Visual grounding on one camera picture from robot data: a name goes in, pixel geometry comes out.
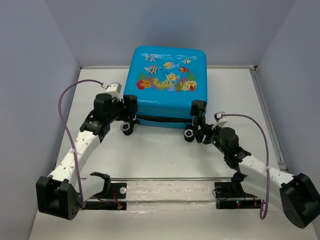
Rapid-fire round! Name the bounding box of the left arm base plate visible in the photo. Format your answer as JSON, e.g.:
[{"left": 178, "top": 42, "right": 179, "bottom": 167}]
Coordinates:
[{"left": 82, "top": 182, "right": 127, "bottom": 211}]

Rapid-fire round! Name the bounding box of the blue kids suitcase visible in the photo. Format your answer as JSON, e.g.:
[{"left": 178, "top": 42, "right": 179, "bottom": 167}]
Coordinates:
[{"left": 123, "top": 46, "right": 208, "bottom": 142}]

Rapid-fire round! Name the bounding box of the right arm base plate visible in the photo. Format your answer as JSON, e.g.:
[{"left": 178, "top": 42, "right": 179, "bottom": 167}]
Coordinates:
[{"left": 212, "top": 181, "right": 262, "bottom": 210}]

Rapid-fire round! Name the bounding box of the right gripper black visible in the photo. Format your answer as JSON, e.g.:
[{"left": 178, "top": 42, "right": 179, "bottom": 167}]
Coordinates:
[{"left": 192, "top": 121, "right": 228, "bottom": 155}]

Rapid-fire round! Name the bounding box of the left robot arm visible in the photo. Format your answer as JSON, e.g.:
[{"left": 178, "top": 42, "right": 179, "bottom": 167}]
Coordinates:
[{"left": 35, "top": 93, "right": 138, "bottom": 220}]

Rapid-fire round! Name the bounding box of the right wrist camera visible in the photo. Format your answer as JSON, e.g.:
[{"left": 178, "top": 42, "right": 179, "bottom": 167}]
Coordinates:
[{"left": 211, "top": 112, "right": 228, "bottom": 130}]

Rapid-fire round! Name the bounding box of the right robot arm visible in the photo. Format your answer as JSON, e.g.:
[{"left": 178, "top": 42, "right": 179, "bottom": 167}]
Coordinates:
[{"left": 192, "top": 112, "right": 320, "bottom": 229}]

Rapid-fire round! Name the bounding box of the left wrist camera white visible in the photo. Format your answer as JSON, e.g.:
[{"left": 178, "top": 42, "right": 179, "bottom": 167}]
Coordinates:
[{"left": 104, "top": 82, "right": 122, "bottom": 101}]

